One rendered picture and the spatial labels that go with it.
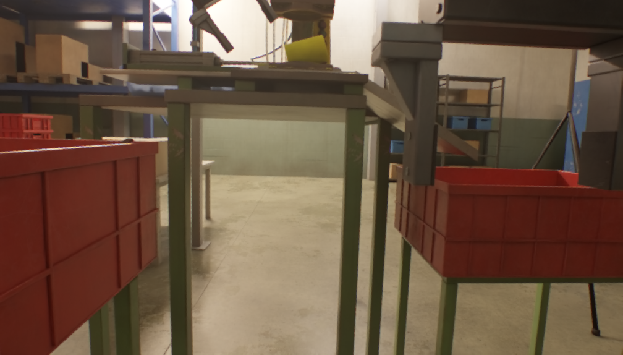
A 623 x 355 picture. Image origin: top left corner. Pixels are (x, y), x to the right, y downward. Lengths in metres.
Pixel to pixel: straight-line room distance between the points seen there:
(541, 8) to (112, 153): 0.49
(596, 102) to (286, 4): 0.72
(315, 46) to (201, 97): 0.32
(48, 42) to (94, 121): 5.34
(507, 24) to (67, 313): 0.50
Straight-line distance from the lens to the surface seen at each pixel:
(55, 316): 0.46
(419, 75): 0.21
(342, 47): 6.32
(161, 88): 1.06
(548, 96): 7.84
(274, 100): 0.71
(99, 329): 1.23
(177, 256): 0.82
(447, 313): 0.90
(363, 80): 0.71
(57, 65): 6.25
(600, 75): 0.30
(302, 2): 0.87
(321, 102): 0.71
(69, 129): 6.72
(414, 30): 0.22
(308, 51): 0.85
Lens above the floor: 0.86
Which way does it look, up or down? 5 degrees down
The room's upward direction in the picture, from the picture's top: 2 degrees clockwise
